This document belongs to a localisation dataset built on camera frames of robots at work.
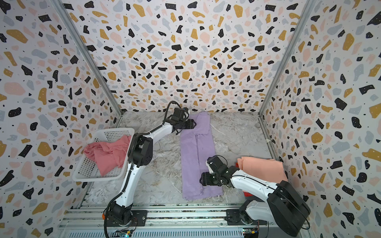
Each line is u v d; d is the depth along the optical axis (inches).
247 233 28.2
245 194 31.4
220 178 25.0
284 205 16.4
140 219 28.9
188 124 38.2
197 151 38.6
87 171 33.5
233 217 29.2
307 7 28.3
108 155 34.6
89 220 29.2
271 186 18.2
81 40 31.9
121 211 25.1
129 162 25.5
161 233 27.6
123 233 27.6
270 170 33.7
